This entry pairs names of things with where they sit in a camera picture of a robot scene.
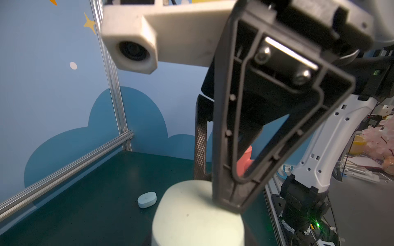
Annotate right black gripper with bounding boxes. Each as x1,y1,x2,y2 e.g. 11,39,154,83
202,1,394,213

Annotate pink artificial flowers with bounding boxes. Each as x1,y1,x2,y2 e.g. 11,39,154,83
362,115,394,159

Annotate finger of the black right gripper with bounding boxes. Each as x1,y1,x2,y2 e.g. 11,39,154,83
194,95,213,181

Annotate light blue earbud case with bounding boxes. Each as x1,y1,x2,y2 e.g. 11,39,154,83
137,191,157,209

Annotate pink toy watering can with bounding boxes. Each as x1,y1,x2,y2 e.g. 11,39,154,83
237,146,253,177

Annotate aluminium right frame post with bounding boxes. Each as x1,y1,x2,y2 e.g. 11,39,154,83
89,0,134,152

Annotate aluminium back frame rail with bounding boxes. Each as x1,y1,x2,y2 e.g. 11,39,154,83
1,130,134,221

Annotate mint green earbud case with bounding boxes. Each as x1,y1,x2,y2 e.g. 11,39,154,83
151,180,245,246

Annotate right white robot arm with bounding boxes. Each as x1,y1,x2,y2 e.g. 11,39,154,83
194,1,394,229

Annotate blue toy garden fork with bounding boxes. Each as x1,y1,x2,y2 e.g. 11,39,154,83
276,165,294,180

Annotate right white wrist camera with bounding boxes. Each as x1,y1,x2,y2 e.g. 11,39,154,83
101,1,236,74

